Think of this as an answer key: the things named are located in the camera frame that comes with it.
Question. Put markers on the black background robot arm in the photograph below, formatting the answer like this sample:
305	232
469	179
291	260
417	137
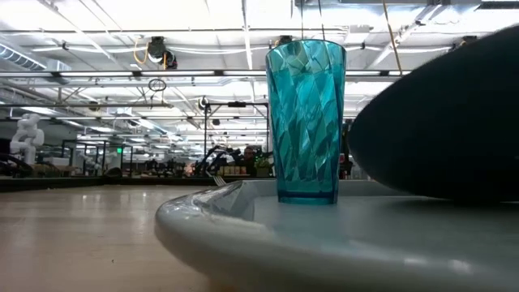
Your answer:
211	160

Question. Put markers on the long ceiling light bar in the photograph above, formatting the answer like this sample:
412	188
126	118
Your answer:
97	74

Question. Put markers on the dark blue bowl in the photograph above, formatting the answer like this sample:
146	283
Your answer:
446	121

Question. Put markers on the teal faceted plastic cup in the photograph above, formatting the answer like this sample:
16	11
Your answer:
306	121

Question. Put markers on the person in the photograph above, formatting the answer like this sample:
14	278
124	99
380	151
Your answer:
249	160

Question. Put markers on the grey plastic tray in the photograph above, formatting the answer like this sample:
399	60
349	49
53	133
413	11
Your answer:
344	243

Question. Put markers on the white robot figure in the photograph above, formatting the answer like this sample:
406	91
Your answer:
26	138

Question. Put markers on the potted green plant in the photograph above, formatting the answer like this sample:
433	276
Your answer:
262	164

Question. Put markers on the silver ventilation duct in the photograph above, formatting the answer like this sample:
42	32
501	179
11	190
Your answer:
20	58

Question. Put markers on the black metal rig frame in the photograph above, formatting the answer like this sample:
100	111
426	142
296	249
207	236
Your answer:
237	104

